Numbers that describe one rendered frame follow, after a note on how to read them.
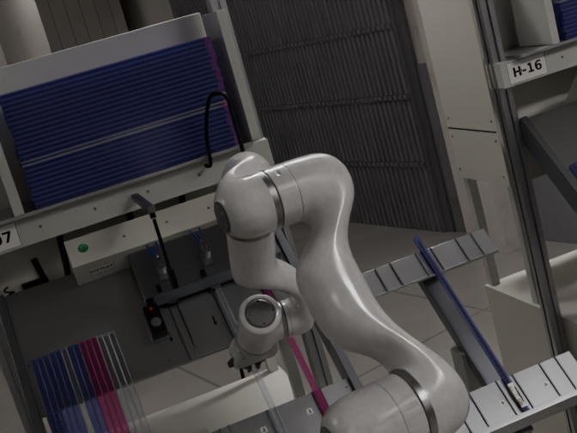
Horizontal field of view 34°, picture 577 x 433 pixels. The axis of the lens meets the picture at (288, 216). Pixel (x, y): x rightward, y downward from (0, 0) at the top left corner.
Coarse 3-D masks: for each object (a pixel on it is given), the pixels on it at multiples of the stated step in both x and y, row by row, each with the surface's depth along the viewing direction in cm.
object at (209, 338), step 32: (32, 288) 223; (64, 288) 223; (96, 288) 223; (128, 288) 223; (224, 288) 224; (32, 320) 218; (64, 320) 218; (96, 320) 218; (128, 320) 218; (192, 320) 219; (224, 320) 219; (32, 352) 213; (128, 352) 213; (160, 352) 214; (192, 352) 214; (32, 384) 208
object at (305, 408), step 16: (336, 384) 210; (304, 400) 207; (336, 400) 208; (256, 416) 205; (288, 416) 205; (304, 416) 205; (320, 416) 205; (224, 432) 203; (240, 432) 203; (256, 432) 203; (272, 432) 203; (288, 432) 203; (304, 432) 203
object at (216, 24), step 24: (0, 0) 212; (216, 24) 223; (216, 48) 231; (240, 72) 224; (240, 96) 225; (240, 120) 232; (0, 144) 209; (0, 168) 210; (168, 168) 222; (96, 192) 218; (0, 216) 219; (24, 216) 214; (0, 240) 216
